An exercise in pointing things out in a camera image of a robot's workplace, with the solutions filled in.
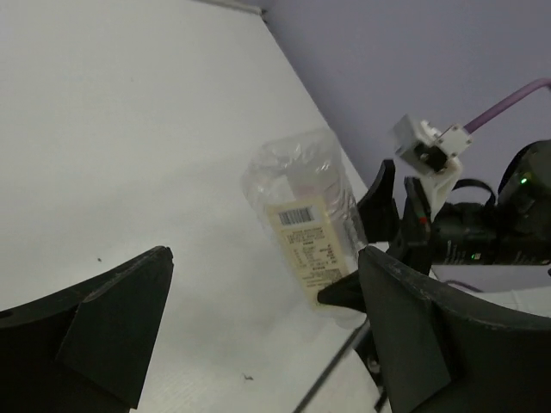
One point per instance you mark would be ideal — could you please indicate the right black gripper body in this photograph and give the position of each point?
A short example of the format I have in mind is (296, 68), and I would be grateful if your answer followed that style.
(460, 234)

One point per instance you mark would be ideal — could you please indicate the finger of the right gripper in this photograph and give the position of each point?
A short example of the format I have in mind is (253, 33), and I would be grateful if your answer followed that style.
(347, 292)
(377, 208)

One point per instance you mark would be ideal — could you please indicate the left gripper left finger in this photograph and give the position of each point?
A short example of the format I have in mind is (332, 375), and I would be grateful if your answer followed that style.
(86, 348)

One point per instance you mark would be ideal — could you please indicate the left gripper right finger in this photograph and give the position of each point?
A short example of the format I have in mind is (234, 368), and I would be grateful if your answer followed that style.
(443, 350)

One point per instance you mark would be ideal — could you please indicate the clear bottle white label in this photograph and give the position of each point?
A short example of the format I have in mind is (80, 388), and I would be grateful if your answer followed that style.
(301, 193)

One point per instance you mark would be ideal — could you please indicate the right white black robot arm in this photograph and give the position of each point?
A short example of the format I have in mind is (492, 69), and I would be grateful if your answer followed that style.
(511, 228)

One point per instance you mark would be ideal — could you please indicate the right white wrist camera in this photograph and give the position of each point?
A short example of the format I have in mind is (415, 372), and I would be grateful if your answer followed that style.
(433, 154)

